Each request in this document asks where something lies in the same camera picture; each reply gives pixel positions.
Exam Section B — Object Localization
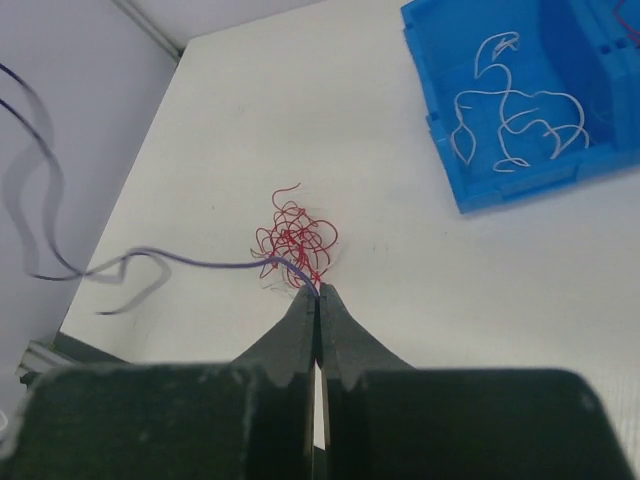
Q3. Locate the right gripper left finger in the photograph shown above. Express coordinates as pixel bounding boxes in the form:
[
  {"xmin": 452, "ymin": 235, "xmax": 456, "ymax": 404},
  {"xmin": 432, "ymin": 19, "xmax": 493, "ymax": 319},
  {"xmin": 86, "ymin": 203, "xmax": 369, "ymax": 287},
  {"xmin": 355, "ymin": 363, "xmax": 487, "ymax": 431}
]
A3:
[{"xmin": 1, "ymin": 289, "xmax": 317, "ymax": 479}]

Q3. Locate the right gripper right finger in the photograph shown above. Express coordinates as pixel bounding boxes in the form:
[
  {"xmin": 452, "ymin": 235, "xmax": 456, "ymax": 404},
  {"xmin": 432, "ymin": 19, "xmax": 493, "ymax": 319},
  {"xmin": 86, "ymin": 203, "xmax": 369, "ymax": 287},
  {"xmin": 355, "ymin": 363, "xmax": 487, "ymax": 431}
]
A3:
[{"xmin": 317, "ymin": 284, "xmax": 634, "ymax": 479}]

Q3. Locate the red blue wire bundle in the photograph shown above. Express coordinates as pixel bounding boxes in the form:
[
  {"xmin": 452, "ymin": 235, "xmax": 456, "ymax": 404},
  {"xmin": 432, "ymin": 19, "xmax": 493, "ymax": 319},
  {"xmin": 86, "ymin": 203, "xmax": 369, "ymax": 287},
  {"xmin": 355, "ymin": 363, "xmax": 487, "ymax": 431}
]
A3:
[{"xmin": 249, "ymin": 182, "xmax": 341, "ymax": 294}]

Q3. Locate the white wire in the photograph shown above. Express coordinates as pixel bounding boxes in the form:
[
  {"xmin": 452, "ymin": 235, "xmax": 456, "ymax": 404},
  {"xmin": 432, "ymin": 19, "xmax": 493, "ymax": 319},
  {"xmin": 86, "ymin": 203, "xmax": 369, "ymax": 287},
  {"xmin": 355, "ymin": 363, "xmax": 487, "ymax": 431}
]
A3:
[
  {"xmin": 449, "ymin": 30, "xmax": 524, "ymax": 166},
  {"xmin": 492, "ymin": 89, "xmax": 591, "ymax": 174}
]

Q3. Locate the dark blue wire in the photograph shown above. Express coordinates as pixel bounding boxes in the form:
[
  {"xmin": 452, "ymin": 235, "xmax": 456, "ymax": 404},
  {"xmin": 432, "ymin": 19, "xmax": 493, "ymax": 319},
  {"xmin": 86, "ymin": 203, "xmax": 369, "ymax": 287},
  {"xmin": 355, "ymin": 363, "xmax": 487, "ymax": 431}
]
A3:
[{"xmin": 0, "ymin": 64, "xmax": 321, "ymax": 316}]

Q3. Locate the blue divided plastic bin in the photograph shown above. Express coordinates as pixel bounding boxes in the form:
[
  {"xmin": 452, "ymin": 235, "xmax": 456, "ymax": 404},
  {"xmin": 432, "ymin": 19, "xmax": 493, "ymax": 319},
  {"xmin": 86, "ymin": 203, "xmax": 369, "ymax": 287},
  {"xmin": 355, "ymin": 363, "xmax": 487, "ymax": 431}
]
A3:
[{"xmin": 401, "ymin": 1, "xmax": 639, "ymax": 213}]

